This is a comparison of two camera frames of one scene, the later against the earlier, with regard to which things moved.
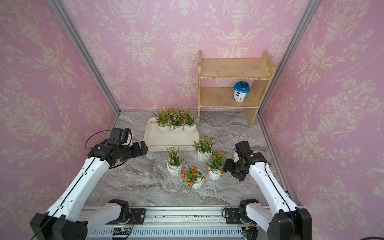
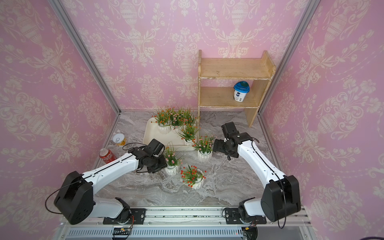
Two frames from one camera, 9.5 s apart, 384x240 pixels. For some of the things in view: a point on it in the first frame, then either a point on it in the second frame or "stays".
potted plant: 189,120 stays
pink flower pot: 204,145 stays
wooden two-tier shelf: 260,71 stays
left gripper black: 138,151 → 163,165
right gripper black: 228,166 → 221,143
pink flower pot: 176,118 stays
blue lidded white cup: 241,89 stays
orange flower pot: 216,162 → 188,134
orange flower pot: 163,121 stays
